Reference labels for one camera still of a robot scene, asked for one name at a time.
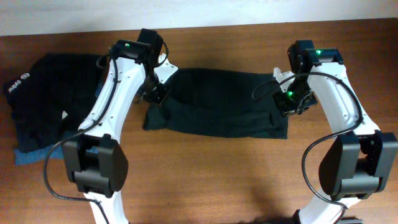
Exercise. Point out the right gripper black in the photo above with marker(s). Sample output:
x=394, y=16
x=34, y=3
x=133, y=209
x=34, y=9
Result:
x=284, y=106

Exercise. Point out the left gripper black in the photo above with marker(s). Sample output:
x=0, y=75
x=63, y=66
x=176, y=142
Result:
x=157, y=93

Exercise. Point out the dark green t-shirt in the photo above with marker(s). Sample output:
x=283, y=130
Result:
x=219, y=103

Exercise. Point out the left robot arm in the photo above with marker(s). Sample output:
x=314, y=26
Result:
x=94, y=160

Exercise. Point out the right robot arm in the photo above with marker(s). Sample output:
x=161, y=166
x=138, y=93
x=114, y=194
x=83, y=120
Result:
x=360, y=159

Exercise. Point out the black folded garment with logo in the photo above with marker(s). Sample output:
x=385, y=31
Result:
x=53, y=97

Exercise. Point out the blue denim jeans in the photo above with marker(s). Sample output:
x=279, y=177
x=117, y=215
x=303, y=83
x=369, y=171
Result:
x=25, y=158

